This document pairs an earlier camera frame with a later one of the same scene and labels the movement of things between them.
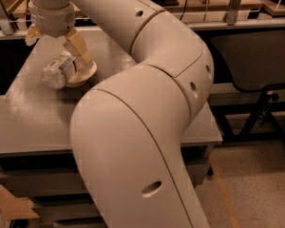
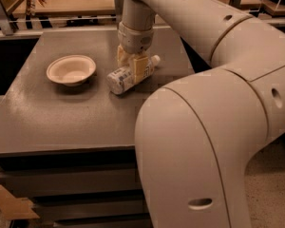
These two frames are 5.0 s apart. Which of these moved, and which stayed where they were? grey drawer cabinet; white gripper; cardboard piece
Moved: white gripper
Stayed: grey drawer cabinet; cardboard piece
